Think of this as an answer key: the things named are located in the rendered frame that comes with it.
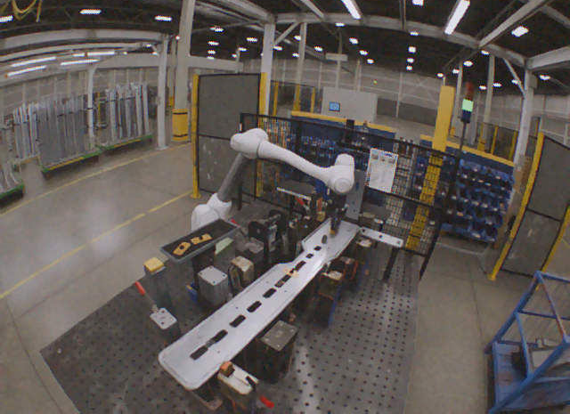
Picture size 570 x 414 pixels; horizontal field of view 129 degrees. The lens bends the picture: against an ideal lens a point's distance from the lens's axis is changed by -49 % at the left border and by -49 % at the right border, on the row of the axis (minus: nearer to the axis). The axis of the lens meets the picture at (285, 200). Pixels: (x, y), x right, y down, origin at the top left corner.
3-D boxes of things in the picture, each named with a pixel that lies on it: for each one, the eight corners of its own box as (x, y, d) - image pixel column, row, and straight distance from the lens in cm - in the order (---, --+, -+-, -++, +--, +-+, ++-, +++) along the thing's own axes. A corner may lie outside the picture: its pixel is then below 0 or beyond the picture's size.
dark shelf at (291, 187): (385, 225, 183) (386, 221, 181) (274, 189, 212) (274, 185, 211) (391, 214, 203) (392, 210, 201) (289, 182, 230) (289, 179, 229)
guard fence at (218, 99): (264, 215, 390) (273, 72, 347) (260, 218, 379) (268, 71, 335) (196, 194, 461) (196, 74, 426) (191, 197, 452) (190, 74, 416)
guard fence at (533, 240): (488, 280, 386) (539, 131, 343) (486, 273, 397) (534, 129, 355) (537, 290, 443) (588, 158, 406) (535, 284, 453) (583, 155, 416)
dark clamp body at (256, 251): (256, 313, 145) (257, 256, 119) (237, 302, 151) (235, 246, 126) (268, 302, 151) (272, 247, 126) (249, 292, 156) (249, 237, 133)
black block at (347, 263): (341, 307, 155) (354, 267, 136) (325, 300, 157) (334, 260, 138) (346, 298, 161) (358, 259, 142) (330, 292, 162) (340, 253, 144)
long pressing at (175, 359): (198, 398, 87) (197, 396, 86) (152, 356, 98) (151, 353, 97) (362, 227, 175) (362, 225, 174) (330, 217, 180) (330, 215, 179)
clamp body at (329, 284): (326, 332, 140) (340, 283, 116) (305, 322, 143) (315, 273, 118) (334, 321, 146) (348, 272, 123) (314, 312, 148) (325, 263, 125)
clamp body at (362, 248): (356, 296, 164) (370, 249, 143) (338, 289, 165) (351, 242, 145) (361, 288, 171) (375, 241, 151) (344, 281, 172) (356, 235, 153)
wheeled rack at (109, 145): (109, 156, 820) (106, 96, 800) (94, 153, 907) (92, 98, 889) (155, 142, 925) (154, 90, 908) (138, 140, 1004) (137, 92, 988)
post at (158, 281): (174, 343, 135) (151, 275, 104) (164, 334, 140) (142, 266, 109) (184, 335, 137) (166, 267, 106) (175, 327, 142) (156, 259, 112)
